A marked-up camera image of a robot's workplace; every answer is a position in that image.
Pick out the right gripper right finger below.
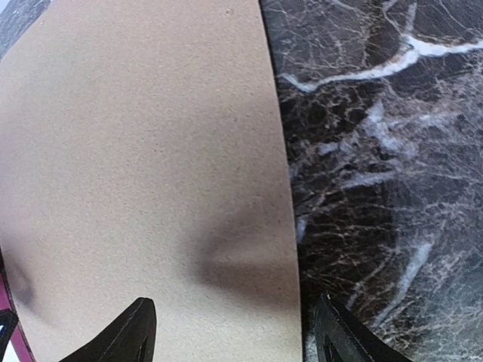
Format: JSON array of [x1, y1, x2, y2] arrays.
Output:
[[314, 293, 411, 362]]

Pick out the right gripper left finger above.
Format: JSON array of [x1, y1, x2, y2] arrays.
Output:
[[61, 297, 157, 362]]

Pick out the brown cardboard backing board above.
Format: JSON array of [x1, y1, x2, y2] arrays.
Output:
[[1, 1, 302, 361]]

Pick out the pink wooden picture frame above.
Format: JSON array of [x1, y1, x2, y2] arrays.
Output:
[[1, 257, 35, 362]]

